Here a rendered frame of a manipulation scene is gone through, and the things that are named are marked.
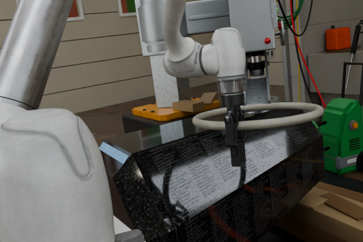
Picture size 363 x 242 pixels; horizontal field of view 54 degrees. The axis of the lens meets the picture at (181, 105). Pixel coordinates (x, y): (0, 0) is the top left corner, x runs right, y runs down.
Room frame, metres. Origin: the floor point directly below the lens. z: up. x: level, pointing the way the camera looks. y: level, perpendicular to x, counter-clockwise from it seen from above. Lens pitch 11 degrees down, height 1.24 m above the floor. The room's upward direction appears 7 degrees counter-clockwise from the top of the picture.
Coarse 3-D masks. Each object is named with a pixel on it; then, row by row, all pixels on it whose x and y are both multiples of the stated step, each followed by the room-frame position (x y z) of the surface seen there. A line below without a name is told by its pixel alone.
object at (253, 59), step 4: (256, 56) 1.94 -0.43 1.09; (260, 56) 1.95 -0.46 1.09; (252, 60) 1.95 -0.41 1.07; (256, 60) 1.94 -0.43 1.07; (260, 60) 1.94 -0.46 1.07; (264, 60) 2.01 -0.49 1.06; (248, 64) 1.95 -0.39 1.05; (252, 64) 1.93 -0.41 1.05; (256, 64) 1.92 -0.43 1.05; (260, 64) 1.93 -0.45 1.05; (264, 64) 1.95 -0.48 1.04; (248, 68) 1.96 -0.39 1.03; (252, 68) 1.93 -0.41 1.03; (256, 68) 1.92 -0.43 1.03; (260, 68) 1.92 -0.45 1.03; (252, 72) 1.94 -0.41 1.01; (256, 72) 1.93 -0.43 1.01; (260, 72) 1.93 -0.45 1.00; (252, 76) 1.95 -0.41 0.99
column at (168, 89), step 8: (152, 56) 2.49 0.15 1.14; (160, 56) 2.46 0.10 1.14; (152, 64) 2.49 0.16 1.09; (160, 64) 2.46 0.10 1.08; (152, 72) 2.50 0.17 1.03; (160, 72) 2.47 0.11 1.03; (160, 80) 2.47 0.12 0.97; (168, 80) 2.44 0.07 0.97; (176, 80) 2.41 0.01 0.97; (184, 80) 2.51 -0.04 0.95; (160, 88) 2.47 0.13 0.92; (168, 88) 2.45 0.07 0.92; (176, 88) 2.42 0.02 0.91; (184, 88) 2.49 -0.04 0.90; (160, 96) 2.48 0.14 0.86; (168, 96) 2.45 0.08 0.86; (176, 96) 2.42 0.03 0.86; (184, 96) 2.48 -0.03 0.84; (160, 104) 2.48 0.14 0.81; (168, 104) 2.45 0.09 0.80
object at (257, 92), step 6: (264, 54) 2.14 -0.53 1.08; (246, 60) 2.04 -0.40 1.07; (246, 66) 1.95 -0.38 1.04; (246, 72) 1.88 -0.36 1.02; (246, 78) 1.82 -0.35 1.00; (258, 78) 1.88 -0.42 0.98; (264, 78) 1.86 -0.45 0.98; (246, 84) 1.77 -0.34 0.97; (252, 84) 1.82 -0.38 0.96; (258, 84) 1.81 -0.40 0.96; (264, 84) 1.80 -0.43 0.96; (246, 90) 1.73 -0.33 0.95; (252, 90) 1.76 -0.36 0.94; (258, 90) 1.74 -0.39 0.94; (264, 90) 1.73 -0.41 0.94; (246, 96) 1.69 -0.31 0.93; (252, 96) 1.70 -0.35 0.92; (258, 96) 1.68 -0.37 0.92; (264, 96) 1.67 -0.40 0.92; (270, 96) 1.57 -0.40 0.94; (246, 102) 1.64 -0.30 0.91; (252, 102) 1.64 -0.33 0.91; (258, 102) 1.63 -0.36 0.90; (264, 102) 1.62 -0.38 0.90; (270, 102) 1.53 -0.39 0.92
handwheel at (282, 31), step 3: (279, 21) 2.06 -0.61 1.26; (282, 21) 2.01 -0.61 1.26; (282, 24) 1.99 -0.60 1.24; (282, 27) 1.98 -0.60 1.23; (279, 30) 2.04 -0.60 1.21; (282, 30) 1.98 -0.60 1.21; (276, 33) 2.04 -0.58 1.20; (279, 33) 2.03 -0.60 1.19; (282, 33) 1.98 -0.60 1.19; (282, 36) 1.98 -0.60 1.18; (282, 39) 1.99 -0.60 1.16; (282, 42) 2.00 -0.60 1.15; (282, 45) 2.03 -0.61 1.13
